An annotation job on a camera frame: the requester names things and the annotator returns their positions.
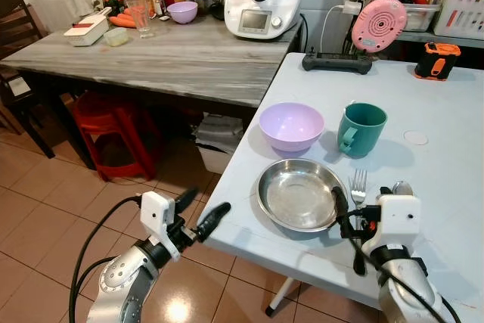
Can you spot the steel fork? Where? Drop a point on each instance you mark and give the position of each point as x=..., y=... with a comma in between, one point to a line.
x=358, y=185

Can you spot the stainless steel plate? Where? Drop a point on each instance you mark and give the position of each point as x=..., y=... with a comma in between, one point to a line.
x=299, y=196

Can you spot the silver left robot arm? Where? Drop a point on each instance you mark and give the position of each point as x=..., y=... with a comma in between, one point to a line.
x=125, y=285

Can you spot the white grater box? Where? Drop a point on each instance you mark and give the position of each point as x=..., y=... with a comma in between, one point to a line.
x=85, y=29

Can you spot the orange carrots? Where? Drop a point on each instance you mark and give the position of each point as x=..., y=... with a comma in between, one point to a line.
x=121, y=20

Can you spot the steel spoon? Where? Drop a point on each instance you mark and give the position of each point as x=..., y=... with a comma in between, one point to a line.
x=404, y=187

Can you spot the pink round device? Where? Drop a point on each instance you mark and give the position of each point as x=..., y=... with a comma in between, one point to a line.
x=378, y=26

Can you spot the small clear plastic container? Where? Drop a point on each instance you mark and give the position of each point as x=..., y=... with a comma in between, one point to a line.
x=116, y=36

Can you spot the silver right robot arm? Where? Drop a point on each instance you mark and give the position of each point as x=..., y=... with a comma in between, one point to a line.
x=404, y=293

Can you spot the red plastic stool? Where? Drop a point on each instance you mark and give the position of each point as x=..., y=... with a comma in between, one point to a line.
x=113, y=130

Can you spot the green plastic mug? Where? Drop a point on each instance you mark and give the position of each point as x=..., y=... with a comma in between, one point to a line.
x=365, y=130

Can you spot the large lilac plastic bowl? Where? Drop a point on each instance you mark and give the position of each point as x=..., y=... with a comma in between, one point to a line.
x=291, y=126

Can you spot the orange and black tool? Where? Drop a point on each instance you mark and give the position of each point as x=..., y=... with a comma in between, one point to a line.
x=437, y=62

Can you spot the grey wooden table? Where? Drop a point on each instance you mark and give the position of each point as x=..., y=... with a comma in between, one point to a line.
x=166, y=62

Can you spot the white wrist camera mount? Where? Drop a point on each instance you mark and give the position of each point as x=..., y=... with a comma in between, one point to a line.
x=155, y=213
x=398, y=221

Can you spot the round white table cap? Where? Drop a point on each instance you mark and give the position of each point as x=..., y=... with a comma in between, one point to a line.
x=415, y=138

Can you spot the dark wooden chair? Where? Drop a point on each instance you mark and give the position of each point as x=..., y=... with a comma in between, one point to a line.
x=19, y=35

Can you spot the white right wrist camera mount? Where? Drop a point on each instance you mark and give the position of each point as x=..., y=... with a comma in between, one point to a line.
x=398, y=221

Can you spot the white table leg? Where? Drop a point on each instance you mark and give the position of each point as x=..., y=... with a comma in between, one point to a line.
x=278, y=299

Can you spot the clear plastic storage tub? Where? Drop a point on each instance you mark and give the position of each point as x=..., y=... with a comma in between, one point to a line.
x=420, y=17

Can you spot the small lilac bowl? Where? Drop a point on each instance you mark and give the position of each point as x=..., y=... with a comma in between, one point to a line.
x=182, y=11

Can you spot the clear drinking glass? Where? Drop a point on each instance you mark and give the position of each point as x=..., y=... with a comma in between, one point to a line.
x=141, y=20

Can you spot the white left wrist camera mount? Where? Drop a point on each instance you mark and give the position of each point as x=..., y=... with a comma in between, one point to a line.
x=155, y=213

